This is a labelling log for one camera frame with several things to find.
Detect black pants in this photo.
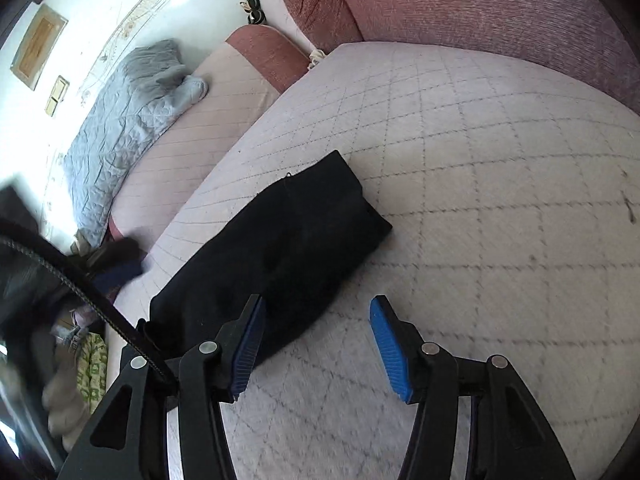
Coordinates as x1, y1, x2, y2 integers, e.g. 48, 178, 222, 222
146, 152, 392, 363

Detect green patterned folded blanket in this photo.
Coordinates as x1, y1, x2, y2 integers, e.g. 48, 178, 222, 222
76, 330, 108, 413

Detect grey quilted blanket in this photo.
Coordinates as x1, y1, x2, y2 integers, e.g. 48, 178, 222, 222
62, 39, 208, 248

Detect pink quilted bed cover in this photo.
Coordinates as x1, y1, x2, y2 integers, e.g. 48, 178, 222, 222
116, 42, 639, 479

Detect pink quilted bolster pillow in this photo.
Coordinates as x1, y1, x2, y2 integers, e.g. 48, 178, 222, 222
107, 25, 309, 252

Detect small black white toy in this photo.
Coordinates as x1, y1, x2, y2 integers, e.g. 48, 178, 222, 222
240, 0, 266, 25

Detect red upholstered headboard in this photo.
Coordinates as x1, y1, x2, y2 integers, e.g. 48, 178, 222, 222
282, 0, 639, 110

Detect black cable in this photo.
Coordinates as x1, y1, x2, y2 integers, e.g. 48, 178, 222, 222
0, 233, 177, 391

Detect wall switch plate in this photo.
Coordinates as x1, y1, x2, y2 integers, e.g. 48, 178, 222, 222
46, 76, 70, 117

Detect framed wall picture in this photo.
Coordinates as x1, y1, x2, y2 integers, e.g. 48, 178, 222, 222
11, 3, 67, 90

